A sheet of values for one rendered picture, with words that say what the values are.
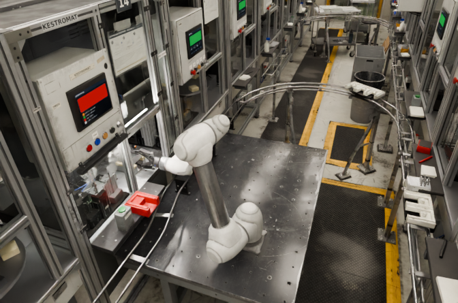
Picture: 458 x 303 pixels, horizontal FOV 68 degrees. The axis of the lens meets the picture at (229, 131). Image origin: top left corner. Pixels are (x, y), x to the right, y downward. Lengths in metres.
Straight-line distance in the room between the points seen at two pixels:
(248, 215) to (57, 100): 1.12
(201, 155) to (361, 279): 1.78
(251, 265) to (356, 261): 1.21
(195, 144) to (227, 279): 0.80
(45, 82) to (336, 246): 2.47
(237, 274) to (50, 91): 1.32
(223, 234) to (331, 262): 1.35
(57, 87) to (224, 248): 1.10
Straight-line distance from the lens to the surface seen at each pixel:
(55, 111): 1.60
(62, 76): 1.60
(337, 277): 2.92
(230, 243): 1.86
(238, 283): 1.99
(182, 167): 2.15
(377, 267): 3.06
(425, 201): 2.39
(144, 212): 2.04
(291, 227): 2.25
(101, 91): 1.75
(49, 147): 1.62
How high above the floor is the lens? 2.32
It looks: 31 degrees down
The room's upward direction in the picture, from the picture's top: 2 degrees counter-clockwise
